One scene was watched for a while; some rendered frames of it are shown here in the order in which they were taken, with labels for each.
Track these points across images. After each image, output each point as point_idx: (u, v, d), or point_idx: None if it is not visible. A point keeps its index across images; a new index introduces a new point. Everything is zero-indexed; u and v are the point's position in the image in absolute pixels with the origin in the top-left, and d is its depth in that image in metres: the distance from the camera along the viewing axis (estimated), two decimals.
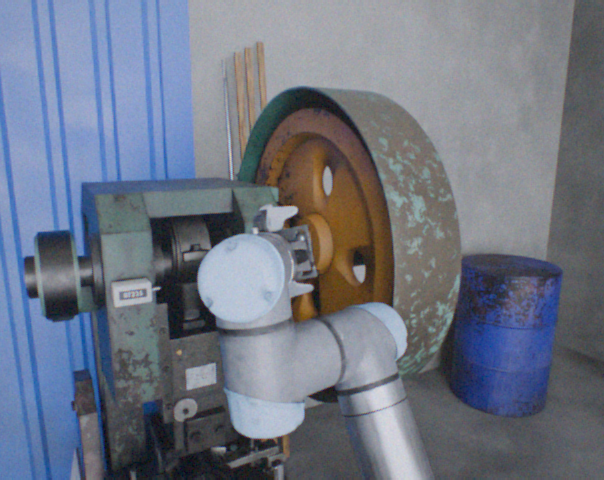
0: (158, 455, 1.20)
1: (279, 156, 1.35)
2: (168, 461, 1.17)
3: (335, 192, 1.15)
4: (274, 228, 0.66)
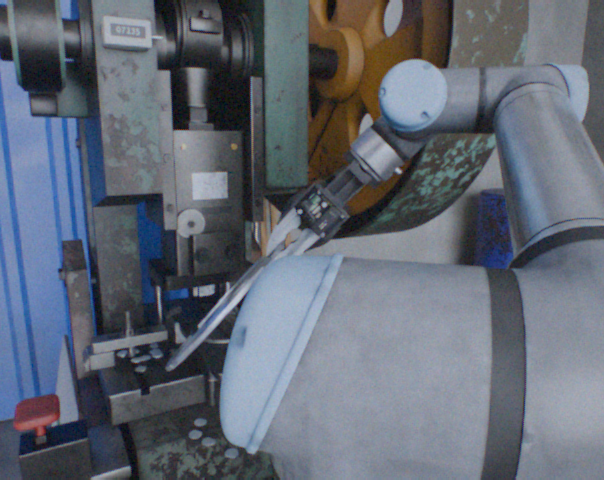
0: (158, 304, 1.02)
1: None
2: (169, 308, 0.99)
3: None
4: None
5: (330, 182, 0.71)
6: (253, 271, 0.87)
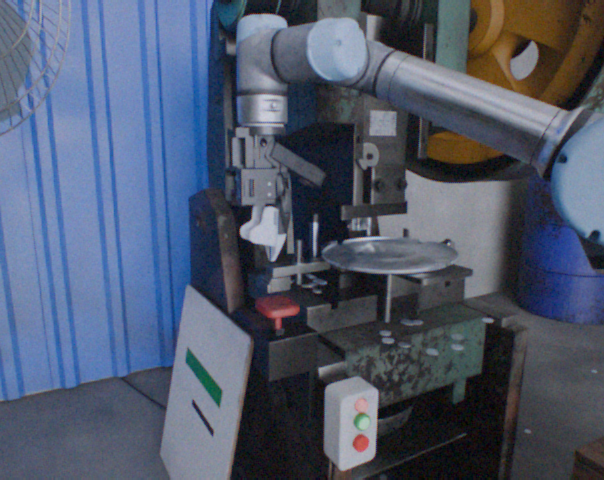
0: (314, 240, 1.11)
1: None
2: (328, 241, 1.08)
3: (499, 80, 1.12)
4: (270, 208, 0.70)
5: None
6: (407, 243, 1.09)
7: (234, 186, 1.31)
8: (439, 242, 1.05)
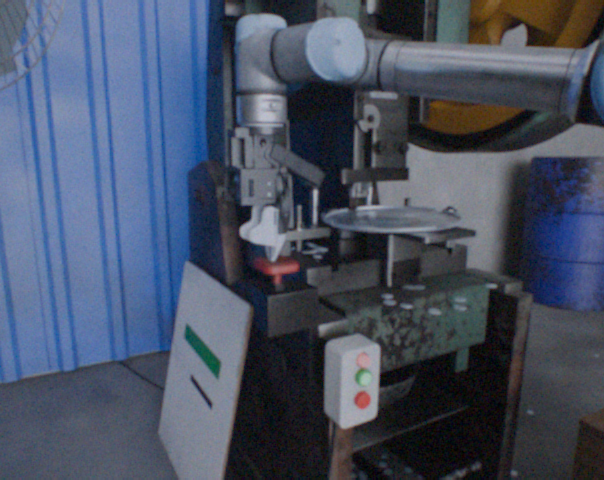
0: (314, 208, 1.10)
1: None
2: (329, 209, 1.07)
3: None
4: (269, 208, 0.70)
5: None
6: (352, 213, 1.07)
7: None
8: (369, 206, 1.12)
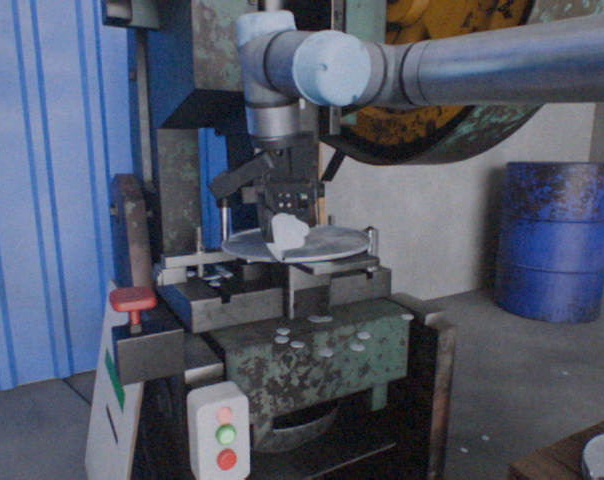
0: (223, 228, 1.00)
1: (362, 107, 1.22)
2: (237, 229, 0.97)
3: None
4: None
5: (259, 175, 0.66)
6: (297, 257, 0.78)
7: (151, 171, 1.20)
8: (252, 256, 0.77)
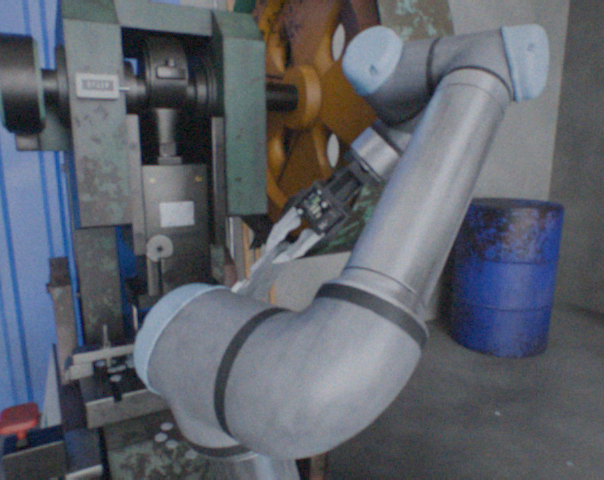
0: (134, 318, 1.12)
1: None
2: (143, 322, 1.09)
3: (340, 66, 1.02)
4: None
5: (330, 182, 0.71)
6: (256, 275, 0.71)
7: None
8: None
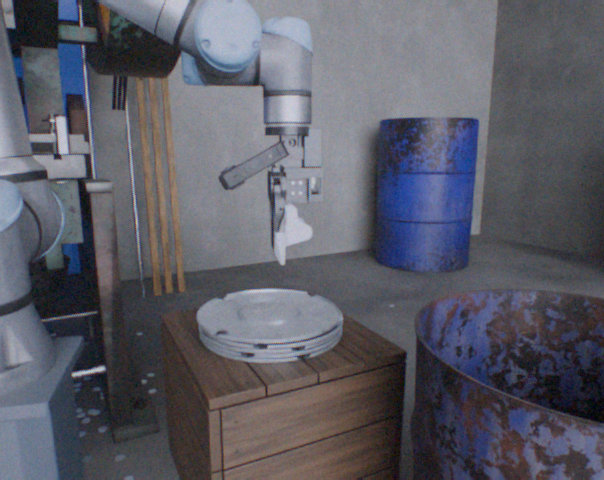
0: None
1: None
2: None
3: None
4: (285, 201, 0.76)
5: (272, 164, 0.70)
6: (238, 334, 0.84)
7: None
8: (202, 324, 0.86)
